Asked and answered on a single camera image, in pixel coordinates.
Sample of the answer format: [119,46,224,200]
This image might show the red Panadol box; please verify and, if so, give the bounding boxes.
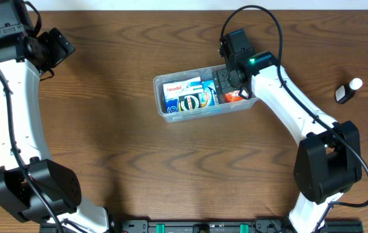
[223,90,249,103]

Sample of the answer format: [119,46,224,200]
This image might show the blue Kool Fever box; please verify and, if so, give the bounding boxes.
[164,80,220,114]

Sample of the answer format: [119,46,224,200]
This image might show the green round-logo box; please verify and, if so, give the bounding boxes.
[179,94,200,111]

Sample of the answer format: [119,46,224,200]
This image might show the clear plastic container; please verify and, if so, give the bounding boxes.
[153,65,258,122]

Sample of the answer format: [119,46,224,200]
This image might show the white blue Panadol box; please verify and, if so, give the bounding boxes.
[163,76,203,100]

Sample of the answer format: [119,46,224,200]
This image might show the dark syrup bottle white cap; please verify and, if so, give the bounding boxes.
[334,78,363,104]

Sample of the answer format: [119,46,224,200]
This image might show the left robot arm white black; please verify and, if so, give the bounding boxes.
[0,24,113,232]

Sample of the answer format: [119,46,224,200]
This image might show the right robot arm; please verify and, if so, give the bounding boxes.
[215,50,362,232]

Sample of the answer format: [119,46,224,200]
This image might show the black mounting rail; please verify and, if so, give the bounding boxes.
[39,219,364,233]

